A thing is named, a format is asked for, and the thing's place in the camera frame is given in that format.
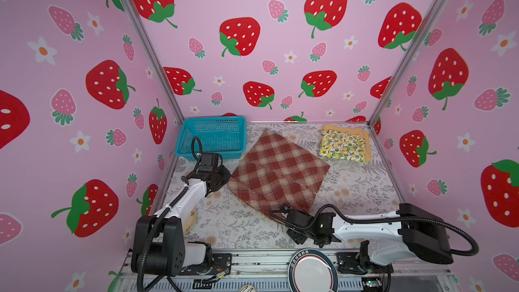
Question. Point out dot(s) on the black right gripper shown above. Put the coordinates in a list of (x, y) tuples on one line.
[(292, 236)]

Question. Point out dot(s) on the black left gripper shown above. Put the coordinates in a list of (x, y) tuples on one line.
[(226, 176)]

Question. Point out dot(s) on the red plaid skirt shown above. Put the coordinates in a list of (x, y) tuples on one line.
[(277, 172)]

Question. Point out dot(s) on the lemon print skirt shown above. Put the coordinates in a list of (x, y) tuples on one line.
[(342, 146)]

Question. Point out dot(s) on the yellow skirt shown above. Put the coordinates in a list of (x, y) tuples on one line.
[(355, 131)]

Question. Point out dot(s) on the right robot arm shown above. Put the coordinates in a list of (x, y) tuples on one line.
[(409, 232)]

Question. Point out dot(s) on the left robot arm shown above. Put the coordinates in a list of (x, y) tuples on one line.
[(159, 247)]

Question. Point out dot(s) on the teal plastic basket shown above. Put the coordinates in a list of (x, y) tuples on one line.
[(226, 136)]

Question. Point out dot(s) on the white plate green rim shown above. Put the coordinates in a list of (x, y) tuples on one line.
[(311, 270)]

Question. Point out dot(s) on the white chocolate drizzled donut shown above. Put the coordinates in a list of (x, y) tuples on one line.
[(248, 288)]

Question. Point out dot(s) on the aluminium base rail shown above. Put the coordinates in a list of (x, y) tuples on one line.
[(267, 270)]

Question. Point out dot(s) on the aluminium frame post left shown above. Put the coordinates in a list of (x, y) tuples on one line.
[(157, 11)]

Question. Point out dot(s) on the aluminium frame post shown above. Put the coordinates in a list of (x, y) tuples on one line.
[(433, 13), (157, 11)]

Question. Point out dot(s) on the aluminium frame post right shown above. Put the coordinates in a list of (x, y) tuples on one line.
[(433, 13)]

